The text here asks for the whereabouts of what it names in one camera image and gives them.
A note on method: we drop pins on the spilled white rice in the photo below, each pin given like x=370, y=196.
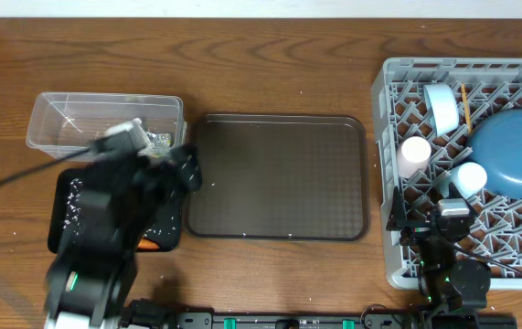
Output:
x=73, y=210

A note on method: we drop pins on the clear plastic bin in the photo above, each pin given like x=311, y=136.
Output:
x=63, y=123

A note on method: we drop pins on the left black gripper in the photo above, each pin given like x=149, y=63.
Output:
x=192, y=173

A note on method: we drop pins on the dark blue plate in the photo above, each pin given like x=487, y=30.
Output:
x=496, y=145

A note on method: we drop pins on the light blue bowl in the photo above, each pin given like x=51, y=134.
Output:
x=440, y=100

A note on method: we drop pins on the wooden chopstick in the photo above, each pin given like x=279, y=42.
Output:
x=466, y=108

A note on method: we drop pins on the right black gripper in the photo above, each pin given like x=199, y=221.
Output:
x=398, y=221

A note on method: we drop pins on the light blue cup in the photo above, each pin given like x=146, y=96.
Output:
x=468, y=178

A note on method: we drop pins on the grey dishwasher rack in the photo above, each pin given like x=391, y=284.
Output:
x=399, y=112

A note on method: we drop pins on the pink cup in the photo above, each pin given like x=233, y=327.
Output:
x=413, y=155

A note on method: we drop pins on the orange carrot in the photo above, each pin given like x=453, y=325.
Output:
x=147, y=245

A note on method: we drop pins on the white napkin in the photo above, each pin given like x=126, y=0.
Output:
x=159, y=144

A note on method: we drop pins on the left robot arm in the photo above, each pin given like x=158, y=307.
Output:
x=95, y=264

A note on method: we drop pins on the brown serving tray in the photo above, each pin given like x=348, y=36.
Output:
x=284, y=177

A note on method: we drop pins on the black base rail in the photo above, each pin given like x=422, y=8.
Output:
x=366, y=321

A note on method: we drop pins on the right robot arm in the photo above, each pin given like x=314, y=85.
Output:
x=456, y=289

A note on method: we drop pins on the black plastic tray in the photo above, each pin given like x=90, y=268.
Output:
x=169, y=224

